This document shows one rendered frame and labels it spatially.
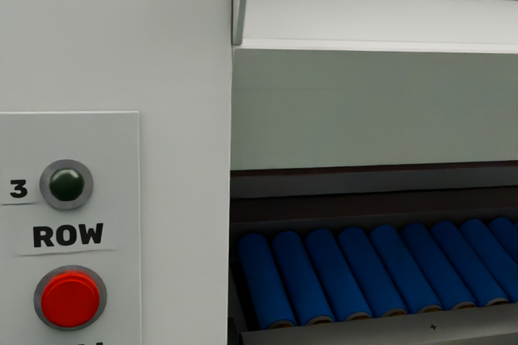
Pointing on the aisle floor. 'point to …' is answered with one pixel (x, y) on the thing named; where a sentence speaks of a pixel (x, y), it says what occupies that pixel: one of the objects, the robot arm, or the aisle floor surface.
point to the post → (141, 104)
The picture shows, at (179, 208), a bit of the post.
